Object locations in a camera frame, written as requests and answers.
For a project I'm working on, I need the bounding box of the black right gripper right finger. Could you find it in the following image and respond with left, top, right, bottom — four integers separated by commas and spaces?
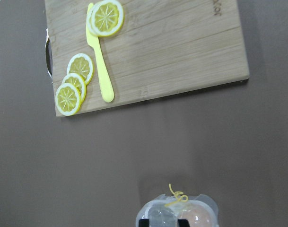
178, 219, 189, 227

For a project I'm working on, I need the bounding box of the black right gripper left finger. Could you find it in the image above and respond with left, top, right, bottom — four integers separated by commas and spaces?
138, 218, 150, 227

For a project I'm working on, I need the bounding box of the clear plastic egg box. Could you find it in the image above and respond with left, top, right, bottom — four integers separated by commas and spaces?
135, 194, 219, 227

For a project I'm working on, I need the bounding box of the yellow plastic knife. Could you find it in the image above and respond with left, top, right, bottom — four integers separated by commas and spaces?
86, 2, 115, 103

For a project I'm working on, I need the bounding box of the lemon slice far end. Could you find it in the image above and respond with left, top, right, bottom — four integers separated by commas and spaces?
55, 83, 81, 116

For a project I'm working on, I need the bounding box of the lemon slice middle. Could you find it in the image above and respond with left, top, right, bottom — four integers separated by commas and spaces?
62, 73, 87, 104

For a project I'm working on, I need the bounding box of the wooden cutting board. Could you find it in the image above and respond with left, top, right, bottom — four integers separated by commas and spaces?
44, 0, 250, 118

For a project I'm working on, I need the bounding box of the lemon slice on knife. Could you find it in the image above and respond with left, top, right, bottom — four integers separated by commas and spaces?
87, 0, 124, 36

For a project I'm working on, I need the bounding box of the yellow string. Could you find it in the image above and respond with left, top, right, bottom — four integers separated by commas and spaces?
164, 183, 189, 208

